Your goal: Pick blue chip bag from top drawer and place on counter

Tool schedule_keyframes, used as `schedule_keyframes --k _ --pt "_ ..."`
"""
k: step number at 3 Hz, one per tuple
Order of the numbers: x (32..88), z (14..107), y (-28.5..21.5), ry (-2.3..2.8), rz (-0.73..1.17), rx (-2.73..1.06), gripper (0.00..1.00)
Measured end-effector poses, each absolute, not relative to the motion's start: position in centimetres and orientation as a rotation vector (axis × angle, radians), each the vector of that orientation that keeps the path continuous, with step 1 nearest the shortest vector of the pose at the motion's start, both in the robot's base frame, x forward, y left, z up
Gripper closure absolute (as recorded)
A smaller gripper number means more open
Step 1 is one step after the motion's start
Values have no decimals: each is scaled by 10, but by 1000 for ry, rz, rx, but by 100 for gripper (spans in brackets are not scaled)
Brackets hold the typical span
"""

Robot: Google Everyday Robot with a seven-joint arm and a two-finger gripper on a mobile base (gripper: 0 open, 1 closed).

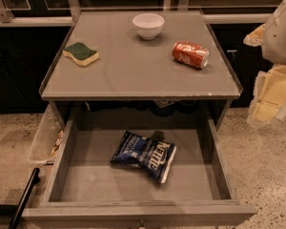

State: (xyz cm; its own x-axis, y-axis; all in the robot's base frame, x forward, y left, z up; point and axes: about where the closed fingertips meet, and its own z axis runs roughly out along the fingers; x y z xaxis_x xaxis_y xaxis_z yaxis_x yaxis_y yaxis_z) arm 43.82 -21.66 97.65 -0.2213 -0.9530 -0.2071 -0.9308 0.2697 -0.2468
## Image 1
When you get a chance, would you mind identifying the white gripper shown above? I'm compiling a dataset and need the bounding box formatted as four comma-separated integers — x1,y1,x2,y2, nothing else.
243,0,286,128

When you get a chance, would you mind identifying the blue Kettle chip bag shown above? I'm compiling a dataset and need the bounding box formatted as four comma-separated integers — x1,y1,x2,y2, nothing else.
111,131,176,184

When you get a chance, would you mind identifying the grey cabinet counter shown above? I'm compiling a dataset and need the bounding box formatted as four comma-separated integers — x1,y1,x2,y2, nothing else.
41,11,242,101

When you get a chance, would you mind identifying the grey open top drawer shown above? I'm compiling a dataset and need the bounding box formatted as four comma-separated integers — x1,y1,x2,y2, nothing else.
23,106,256,228

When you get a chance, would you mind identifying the red soda can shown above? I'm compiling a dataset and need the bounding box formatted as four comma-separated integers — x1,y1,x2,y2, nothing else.
173,41,210,69

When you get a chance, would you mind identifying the white ceramic bowl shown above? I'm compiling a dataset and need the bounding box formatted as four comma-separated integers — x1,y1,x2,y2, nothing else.
133,13,165,40

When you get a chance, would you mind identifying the green and yellow sponge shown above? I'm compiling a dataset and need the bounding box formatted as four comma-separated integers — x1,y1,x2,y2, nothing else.
63,42,99,67

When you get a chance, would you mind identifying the clear plastic side bin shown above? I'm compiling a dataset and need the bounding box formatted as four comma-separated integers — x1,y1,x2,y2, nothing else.
30,106,61,165

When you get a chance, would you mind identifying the black bar handle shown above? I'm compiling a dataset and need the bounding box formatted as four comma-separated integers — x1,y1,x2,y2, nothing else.
8,168,40,229

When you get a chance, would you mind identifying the metal railing frame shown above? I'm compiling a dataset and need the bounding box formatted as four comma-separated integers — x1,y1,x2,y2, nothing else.
0,0,282,27

